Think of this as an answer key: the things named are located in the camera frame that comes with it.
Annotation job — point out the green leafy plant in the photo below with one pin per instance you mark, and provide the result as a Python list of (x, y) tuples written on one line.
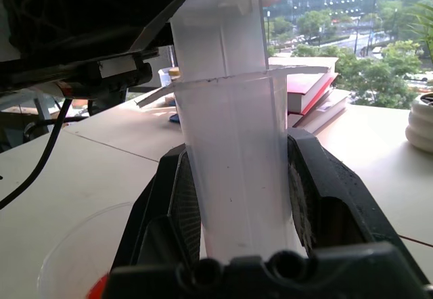
[(424, 18)]

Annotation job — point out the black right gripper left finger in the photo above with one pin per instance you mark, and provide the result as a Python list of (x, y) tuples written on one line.
[(159, 194)]

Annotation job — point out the white ribbed plant pot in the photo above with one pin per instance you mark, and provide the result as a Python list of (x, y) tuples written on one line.
[(421, 123)]

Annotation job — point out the small blue object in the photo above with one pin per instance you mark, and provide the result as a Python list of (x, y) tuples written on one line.
[(174, 118)]

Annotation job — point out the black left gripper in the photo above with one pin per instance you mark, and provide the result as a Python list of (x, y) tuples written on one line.
[(78, 21)]

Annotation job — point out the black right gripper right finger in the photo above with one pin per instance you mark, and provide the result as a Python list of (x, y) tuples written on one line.
[(335, 190)]

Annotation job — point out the red cover book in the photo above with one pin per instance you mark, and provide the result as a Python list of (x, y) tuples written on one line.
[(309, 91)]

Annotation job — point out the thick white paperback book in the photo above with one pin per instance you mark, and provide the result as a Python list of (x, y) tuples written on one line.
[(326, 113)]

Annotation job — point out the white cover book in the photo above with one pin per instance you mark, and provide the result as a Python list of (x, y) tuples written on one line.
[(304, 63)]

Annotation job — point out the small yellow lid jar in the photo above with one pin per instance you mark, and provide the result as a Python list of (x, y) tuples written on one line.
[(175, 74)]

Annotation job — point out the large translucent plastic syringe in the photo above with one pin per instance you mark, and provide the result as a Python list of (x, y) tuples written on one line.
[(236, 143)]

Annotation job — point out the clear plastic cup red liquid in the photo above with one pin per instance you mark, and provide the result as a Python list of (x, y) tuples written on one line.
[(71, 245)]

